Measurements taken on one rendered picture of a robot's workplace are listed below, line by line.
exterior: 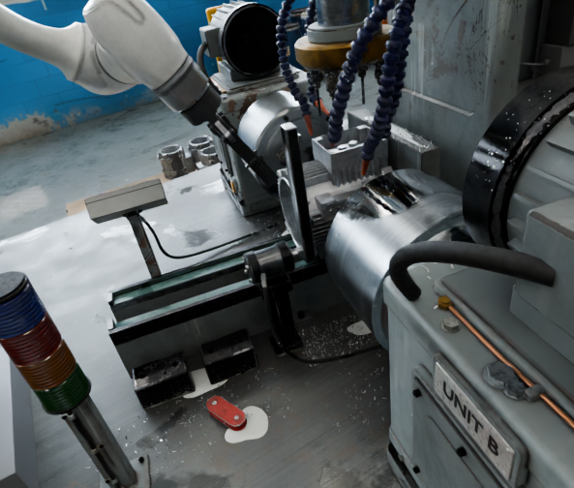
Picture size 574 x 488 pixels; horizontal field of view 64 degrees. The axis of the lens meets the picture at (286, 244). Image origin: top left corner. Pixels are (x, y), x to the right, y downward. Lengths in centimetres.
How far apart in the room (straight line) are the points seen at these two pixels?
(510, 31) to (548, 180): 49
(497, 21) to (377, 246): 41
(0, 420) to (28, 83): 554
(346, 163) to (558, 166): 56
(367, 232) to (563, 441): 36
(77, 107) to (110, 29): 558
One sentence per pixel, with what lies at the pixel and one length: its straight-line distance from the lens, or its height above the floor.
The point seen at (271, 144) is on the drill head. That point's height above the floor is 109.
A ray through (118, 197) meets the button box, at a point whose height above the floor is 107.
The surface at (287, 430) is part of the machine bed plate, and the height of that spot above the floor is 80.
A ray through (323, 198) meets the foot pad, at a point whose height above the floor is 108.
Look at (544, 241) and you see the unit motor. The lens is 34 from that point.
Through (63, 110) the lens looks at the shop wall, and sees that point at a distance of 637.
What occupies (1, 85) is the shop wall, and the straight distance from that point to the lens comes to 630.
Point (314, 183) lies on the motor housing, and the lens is 90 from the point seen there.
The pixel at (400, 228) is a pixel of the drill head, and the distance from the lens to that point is 63.
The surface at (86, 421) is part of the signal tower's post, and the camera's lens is 73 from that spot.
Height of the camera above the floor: 149
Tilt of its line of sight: 33 degrees down
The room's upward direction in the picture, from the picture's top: 10 degrees counter-clockwise
